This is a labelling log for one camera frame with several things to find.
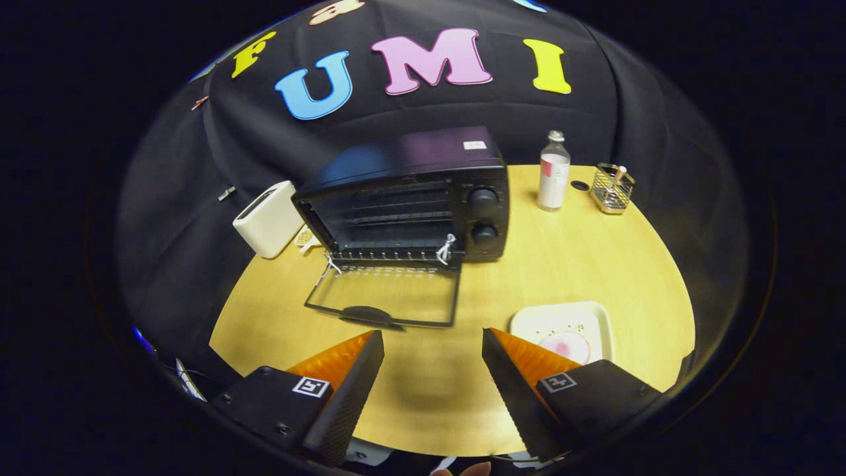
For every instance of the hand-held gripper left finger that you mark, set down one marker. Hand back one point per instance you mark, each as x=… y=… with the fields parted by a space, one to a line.
x=350 y=403

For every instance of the pink round food slice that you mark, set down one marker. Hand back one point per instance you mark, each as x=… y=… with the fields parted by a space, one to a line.
x=565 y=347

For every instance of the black toaster oven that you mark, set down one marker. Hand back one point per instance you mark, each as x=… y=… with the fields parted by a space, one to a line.
x=410 y=158

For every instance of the clear bottle pink label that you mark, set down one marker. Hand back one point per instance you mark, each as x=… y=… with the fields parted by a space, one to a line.
x=554 y=178

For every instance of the small black round disc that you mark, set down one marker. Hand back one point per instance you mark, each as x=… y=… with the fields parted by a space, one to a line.
x=579 y=186

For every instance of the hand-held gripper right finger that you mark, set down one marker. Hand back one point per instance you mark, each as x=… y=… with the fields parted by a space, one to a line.
x=519 y=403

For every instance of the white toaster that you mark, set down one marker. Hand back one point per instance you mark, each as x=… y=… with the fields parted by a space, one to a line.
x=268 y=221

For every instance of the small white dish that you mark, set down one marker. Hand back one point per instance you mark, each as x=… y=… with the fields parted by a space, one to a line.
x=305 y=238

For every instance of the silver metal clip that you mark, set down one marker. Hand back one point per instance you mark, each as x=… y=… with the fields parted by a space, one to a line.
x=227 y=193

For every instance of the cream square plate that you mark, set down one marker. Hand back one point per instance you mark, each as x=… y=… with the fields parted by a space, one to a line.
x=568 y=317

